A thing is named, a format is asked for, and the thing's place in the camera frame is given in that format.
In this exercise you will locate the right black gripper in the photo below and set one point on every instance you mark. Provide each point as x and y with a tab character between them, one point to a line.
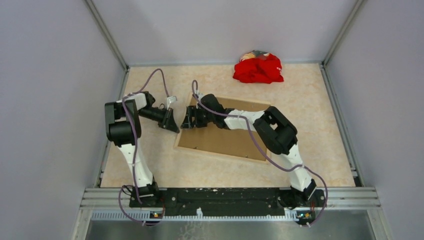
192	111

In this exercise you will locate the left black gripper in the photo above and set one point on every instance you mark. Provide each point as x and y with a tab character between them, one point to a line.
168	121

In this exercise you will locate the brown cardboard backing board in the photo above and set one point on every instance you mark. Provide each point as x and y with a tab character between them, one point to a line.
225	139

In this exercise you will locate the wooden picture frame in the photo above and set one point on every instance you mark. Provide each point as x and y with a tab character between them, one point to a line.
225	154

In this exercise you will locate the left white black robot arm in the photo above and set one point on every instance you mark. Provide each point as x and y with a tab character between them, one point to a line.
123	129

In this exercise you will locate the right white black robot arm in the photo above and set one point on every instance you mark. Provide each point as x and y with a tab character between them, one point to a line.
271	132

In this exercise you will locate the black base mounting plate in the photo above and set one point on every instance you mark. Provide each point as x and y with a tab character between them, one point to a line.
230	202

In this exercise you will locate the red cloth bundle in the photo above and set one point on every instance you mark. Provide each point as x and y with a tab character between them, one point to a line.
258	67

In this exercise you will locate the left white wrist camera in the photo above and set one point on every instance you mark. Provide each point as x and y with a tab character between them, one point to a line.
170	99

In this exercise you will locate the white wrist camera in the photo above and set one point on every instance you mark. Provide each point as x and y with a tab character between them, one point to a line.
198	95
170	99

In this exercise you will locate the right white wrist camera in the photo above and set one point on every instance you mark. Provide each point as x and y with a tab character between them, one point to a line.
198	95

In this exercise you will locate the aluminium rail front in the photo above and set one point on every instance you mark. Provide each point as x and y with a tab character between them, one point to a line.
111	204

